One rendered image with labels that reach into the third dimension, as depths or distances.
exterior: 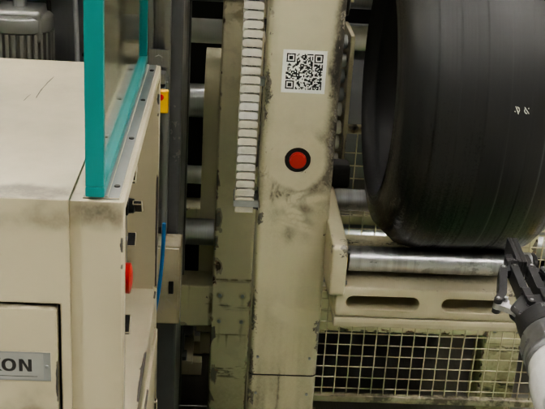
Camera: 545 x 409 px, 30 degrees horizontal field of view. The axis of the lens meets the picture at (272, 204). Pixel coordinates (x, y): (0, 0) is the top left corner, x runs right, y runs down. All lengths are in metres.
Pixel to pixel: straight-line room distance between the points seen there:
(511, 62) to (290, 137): 0.41
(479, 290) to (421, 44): 0.48
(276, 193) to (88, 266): 0.79
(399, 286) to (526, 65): 0.46
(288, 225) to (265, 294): 0.14
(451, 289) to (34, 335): 0.92
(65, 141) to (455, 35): 0.66
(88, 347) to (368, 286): 0.79
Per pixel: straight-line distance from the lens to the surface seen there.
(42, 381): 1.14
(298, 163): 1.79
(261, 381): 1.99
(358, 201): 2.05
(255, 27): 1.74
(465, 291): 1.83
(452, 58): 1.59
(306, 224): 1.84
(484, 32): 1.61
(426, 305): 1.83
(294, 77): 1.75
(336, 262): 1.75
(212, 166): 2.60
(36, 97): 1.38
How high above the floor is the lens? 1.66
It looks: 22 degrees down
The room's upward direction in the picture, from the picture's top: 4 degrees clockwise
